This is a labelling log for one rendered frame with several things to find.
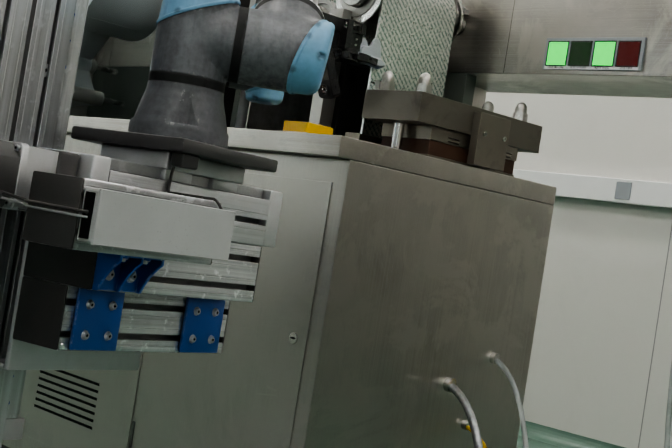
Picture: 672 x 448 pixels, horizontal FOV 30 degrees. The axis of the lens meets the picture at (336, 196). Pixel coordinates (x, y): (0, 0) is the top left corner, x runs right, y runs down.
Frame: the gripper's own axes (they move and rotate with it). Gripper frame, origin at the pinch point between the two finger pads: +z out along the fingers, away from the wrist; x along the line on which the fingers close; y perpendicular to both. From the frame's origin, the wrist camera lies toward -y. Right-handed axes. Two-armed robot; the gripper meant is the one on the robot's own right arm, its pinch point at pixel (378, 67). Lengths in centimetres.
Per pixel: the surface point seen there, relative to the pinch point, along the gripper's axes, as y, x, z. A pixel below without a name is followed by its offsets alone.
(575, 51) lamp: 10.0, -28.7, 29.4
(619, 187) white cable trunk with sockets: 2, 108, 257
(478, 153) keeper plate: -15.6, -22.0, 11.0
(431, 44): 8.3, -0.3, 15.0
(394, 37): 7.2, -0.2, 3.2
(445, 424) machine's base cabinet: -71, -26, 9
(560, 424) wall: -101, 123, 263
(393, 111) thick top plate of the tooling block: -10.4, -12.9, -6.5
